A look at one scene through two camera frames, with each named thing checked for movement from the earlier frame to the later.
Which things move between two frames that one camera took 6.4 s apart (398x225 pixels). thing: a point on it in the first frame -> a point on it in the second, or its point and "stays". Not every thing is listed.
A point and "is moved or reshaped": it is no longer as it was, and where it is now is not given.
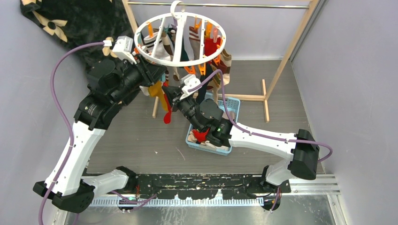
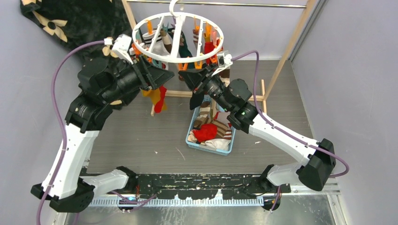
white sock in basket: [220, 147] stays
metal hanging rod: [222, 4] stays
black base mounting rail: [198, 186] stays
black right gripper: [172, 92] -> [192, 78]
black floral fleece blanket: [74, 22] stays
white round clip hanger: [178, 8] is moved or reshaped
